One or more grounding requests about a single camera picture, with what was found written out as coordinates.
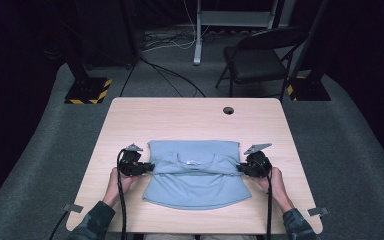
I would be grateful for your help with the grey tape strip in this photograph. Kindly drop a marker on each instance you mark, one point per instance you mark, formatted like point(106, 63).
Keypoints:
point(318, 211)
point(73, 208)

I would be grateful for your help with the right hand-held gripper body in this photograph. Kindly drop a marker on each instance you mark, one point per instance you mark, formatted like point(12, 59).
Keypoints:
point(258, 163)

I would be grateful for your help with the white metal stand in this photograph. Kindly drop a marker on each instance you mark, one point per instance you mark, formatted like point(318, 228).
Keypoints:
point(198, 33)

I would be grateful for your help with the light blue printed t-shirt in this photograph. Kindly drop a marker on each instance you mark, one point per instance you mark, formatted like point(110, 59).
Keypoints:
point(196, 190)

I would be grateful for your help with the person's left hand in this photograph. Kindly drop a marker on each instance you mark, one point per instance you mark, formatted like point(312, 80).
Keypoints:
point(118, 188)

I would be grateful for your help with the dark cabinet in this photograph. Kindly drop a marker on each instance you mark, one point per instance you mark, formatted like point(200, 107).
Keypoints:
point(110, 30)

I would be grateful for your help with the black folding chair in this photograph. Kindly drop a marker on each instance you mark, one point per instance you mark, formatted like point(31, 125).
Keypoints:
point(256, 63)

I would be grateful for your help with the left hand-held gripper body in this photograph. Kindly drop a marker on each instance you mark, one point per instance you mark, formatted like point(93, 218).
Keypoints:
point(131, 163)

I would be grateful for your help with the person's right hand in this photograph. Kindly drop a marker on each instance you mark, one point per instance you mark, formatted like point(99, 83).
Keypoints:
point(278, 190)

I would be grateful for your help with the black stand with striped base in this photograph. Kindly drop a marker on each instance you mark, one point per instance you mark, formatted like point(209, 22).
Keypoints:
point(86, 90)
point(310, 88)

